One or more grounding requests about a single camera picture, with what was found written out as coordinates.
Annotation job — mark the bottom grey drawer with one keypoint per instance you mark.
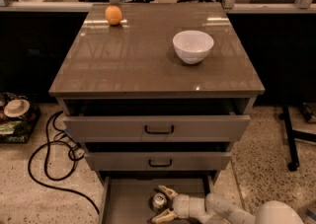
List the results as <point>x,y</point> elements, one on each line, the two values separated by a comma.
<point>129,200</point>

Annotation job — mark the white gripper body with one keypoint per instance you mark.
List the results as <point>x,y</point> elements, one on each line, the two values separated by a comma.
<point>181,205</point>

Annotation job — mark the grey drawer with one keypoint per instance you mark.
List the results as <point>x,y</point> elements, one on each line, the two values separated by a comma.
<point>157,128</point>
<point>139,161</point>
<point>129,200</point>

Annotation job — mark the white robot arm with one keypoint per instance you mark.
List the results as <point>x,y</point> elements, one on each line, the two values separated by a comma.
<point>271,212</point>

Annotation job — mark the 7up soda can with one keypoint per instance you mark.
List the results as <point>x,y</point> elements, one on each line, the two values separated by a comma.
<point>159,202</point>

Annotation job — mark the top grey drawer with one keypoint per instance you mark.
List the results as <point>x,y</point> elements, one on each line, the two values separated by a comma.
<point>157,128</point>

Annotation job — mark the beige toy hat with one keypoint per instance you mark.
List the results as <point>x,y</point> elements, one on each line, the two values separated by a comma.
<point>16,108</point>

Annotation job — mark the white ceramic bowl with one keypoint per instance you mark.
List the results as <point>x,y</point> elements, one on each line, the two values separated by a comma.
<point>192,47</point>

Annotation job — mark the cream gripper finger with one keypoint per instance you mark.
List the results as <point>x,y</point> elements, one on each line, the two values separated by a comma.
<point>165,216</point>
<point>170,193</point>

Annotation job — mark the black stand leg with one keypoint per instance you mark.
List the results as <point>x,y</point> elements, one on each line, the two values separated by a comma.
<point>292,135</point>

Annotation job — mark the grey drawer cabinet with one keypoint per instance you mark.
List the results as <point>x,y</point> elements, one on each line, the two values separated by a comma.
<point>133,69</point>

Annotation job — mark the middle grey drawer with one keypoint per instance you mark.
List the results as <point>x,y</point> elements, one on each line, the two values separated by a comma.
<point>139,161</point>

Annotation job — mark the orange fruit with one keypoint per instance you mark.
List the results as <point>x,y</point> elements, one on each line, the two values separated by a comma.
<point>113,15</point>

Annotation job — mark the box of toys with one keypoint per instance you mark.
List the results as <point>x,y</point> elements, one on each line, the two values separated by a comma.
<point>18,129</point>

